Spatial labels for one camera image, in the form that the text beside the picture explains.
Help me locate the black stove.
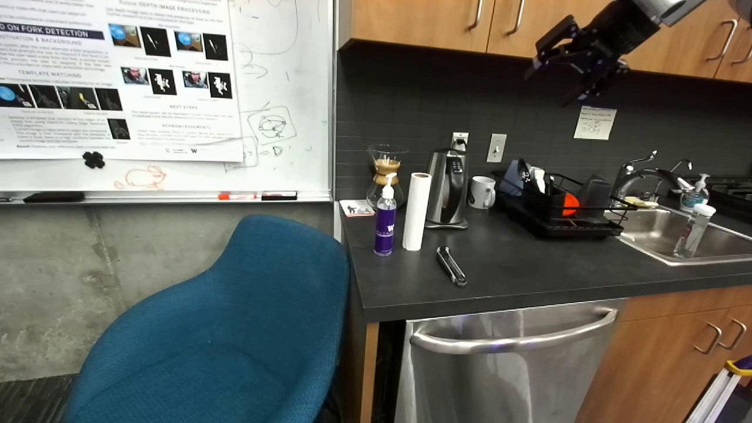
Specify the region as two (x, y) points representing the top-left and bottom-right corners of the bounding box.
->
(704, 175), (752, 223)

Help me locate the dishwasher handle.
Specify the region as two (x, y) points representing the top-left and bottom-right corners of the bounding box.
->
(409, 306), (620, 356)

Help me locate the steel electric kettle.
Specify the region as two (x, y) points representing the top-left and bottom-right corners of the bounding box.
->
(424, 148), (470, 230)

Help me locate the wall switch plate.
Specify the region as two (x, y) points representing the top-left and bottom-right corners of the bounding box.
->
(486, 133), (508, 164)

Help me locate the base cabinet door handle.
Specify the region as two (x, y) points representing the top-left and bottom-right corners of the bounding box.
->
(694, 322), (723, 355)
(717, 318), (747, 351)

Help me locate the base cabinet door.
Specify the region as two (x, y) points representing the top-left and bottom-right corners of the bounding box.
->
(578, 307), (736, 423)
(716, 304), (752, 388)

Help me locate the blue container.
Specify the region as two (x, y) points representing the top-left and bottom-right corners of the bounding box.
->
(499, 159), (533, 196)

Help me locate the glass pour-over coffee carafe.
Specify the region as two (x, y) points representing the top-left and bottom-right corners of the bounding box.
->
(367, 144), (409, 210)

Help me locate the black whiteboard eraser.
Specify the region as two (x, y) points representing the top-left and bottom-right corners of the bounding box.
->
(23, 191), (86, 204)

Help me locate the paper note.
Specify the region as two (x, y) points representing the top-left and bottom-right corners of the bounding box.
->
(573, 105), (618, 141)

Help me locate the blue upholstered chair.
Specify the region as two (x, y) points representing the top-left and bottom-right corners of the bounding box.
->
(59, 214), (352, 423)

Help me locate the steel dishwasher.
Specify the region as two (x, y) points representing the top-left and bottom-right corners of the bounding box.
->
(394, 298), (629, 423)

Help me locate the dark grey cup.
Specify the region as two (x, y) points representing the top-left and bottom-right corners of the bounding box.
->
(578, 174), (613, 220)

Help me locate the clear bottle with white cap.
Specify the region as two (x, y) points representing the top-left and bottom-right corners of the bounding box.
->
(673, 203), (717, 260)

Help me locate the research poster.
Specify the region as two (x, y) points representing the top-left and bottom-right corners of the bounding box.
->
(0, 0), (245, 163)

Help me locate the wall cabinet door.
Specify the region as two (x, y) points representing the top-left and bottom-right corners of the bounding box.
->
(487, 0), (613, 60)
(713, 21), (752, 84)
(622, 0), (739, 80)
(350, 0), (496, 54)

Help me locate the printed card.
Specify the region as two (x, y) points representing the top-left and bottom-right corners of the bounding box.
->
(339, 199), (376, 219)

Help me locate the clear soap pump bottle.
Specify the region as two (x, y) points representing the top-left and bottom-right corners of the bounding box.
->
(680, 173), (711, 214)

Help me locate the white mug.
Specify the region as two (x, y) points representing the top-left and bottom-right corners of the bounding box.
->
(468, 176), (498, 210)

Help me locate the wooden wall cabinet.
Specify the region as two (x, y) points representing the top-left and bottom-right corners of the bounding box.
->
(339, 0), (752, 85)

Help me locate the purple spray bottle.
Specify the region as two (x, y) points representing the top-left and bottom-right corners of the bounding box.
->
(374, 173), (398, 257)

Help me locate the black dish rack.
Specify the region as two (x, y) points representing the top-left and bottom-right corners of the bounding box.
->
(492, 170), (639, 240)

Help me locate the white paper towel roll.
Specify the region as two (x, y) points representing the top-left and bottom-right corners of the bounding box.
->
(402, 172), (433, 253)

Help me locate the steel sink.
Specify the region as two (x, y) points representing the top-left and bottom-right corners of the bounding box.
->
(611, 205), (752, 267)

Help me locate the white frame with yellow cap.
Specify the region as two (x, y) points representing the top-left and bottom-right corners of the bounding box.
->
(684, 355), (752, 423)

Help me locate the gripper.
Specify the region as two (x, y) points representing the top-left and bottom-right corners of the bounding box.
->
(524, 0), (662, 108)

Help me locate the whiteboard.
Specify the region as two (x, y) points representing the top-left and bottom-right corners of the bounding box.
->
(0, 0), (336, 204)

